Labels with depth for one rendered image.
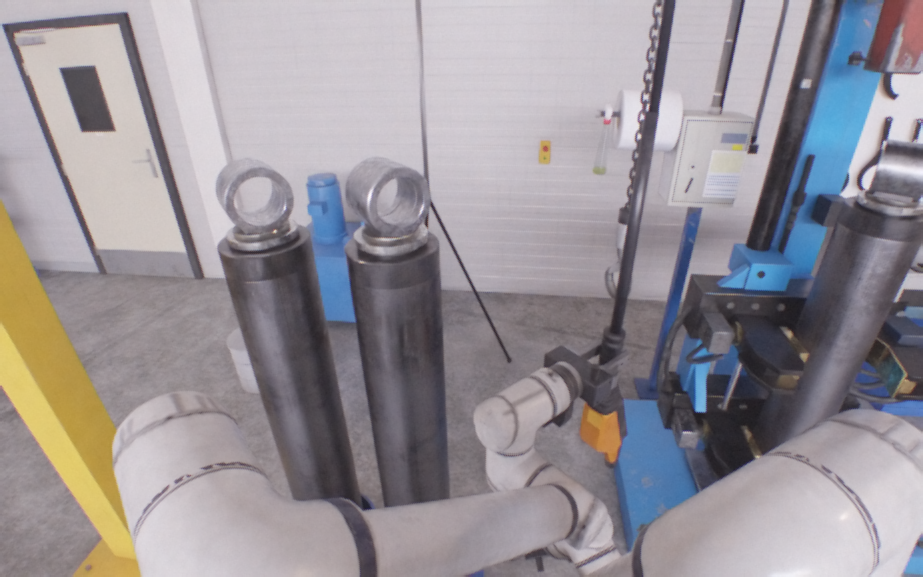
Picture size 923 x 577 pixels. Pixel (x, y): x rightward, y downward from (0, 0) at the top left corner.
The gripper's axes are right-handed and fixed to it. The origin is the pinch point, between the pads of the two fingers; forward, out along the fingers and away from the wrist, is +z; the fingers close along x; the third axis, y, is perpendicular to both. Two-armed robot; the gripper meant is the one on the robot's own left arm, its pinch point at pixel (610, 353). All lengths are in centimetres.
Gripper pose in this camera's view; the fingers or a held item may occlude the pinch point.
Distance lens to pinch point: 101.2
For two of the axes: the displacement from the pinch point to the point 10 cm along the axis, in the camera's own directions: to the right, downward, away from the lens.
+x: -6.1, -3.8, 7.0
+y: -0.2, -8.7, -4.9
